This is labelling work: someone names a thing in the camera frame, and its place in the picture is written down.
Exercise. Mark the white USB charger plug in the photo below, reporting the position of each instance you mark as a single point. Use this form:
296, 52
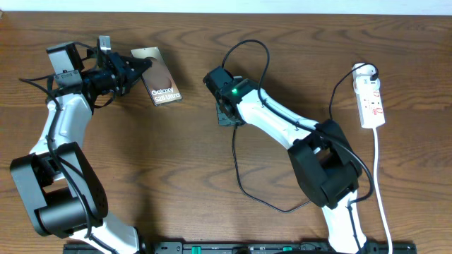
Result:
363, 84

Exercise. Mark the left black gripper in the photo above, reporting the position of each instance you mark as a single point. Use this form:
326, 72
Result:
126, 77

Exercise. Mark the white power strip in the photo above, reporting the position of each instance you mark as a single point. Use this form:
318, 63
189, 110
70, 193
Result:
369, 105

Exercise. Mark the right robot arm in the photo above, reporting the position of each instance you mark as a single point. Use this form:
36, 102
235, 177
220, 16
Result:
319, 153

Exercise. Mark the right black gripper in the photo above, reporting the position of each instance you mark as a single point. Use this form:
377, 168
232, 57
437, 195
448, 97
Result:
222, 118

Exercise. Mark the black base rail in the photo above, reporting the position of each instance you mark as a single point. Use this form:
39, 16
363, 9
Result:
256, 248

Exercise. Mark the Galaxy smartphone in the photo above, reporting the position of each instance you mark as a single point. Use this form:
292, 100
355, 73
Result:
158, 80

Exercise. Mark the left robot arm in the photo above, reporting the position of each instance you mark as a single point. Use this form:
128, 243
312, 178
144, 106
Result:
61, 193

